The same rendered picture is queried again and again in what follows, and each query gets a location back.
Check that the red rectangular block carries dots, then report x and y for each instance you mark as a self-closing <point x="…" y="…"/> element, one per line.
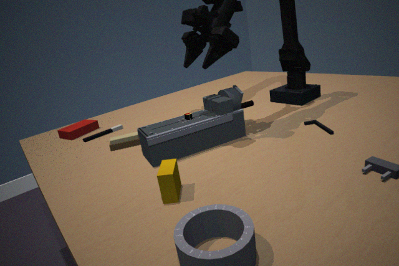
<point x="78" y="129"/>

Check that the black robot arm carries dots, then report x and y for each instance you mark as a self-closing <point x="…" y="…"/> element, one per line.
<point x="291" y="54"/>

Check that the grey hollow cylinder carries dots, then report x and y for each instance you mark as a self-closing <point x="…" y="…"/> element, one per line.
<point x="217" y="220"/>

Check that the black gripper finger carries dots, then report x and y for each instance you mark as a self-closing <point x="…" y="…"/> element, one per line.
<point x="217" y="49"/>
<point x="192" y="52"/>

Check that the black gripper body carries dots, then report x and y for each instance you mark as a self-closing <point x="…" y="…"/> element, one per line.
<point x="220" y="28"/>

